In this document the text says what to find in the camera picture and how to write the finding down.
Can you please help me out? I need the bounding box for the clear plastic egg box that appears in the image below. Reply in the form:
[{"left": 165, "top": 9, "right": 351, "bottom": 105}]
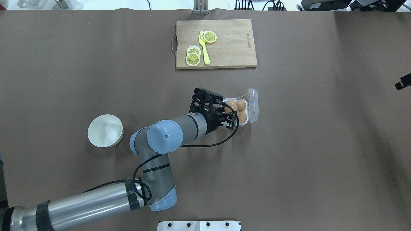
[{"left": 223, "top": 88, "right": 259, "bottom": 127}]

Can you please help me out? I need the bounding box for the yellow plastic knife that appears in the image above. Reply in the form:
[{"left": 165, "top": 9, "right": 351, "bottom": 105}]
[{"left": 198, "top": 30, "right": 210, "bottom": 65}]

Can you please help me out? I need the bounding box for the white bowl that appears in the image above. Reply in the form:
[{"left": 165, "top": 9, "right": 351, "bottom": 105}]
[{"left": 87, "top": 114, "right": 124, "bottom": 148}]

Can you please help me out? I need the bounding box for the brown egg from bowl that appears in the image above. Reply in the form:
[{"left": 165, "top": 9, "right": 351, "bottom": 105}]
[{"left": 224, "top": 100, "right": 237, "bottom": 114}]

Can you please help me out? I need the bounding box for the aluminium frame post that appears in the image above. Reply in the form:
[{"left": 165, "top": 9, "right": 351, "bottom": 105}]
[{"left": 193, "top": 0, "right": 209, "bottom": 15}]

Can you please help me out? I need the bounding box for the lemon slice single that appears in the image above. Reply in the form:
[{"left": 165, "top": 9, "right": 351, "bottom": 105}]
[{"left": 202, "top": 31, "right": 217, "bottom": 43}]

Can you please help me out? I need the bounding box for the brown egg in box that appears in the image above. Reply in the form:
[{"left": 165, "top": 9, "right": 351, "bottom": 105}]
[
  {"left": 235, "top": 99, "right": 247, "bottom": 112},
  {"left": 237, "top": 111, "right": 248, "bottom": 124}
]

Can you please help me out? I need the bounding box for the lemon slice stack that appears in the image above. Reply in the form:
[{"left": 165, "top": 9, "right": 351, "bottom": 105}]
[
  {"left": 186, "top": 52, "right": 201, "bottom": 67},
  {"left": 186, "top": 45, "right": 201, "bottom": 56}
]

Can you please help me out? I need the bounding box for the white pedestal column base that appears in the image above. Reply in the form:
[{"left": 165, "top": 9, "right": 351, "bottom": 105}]
[{"left": 157, "top": 220, "right": 242, "bottom": 231}]

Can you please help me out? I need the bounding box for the wooden cutting board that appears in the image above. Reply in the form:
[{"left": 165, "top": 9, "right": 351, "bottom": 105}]
[{"left": 176, "top": 19, "right": 258, "bottom": 70}]

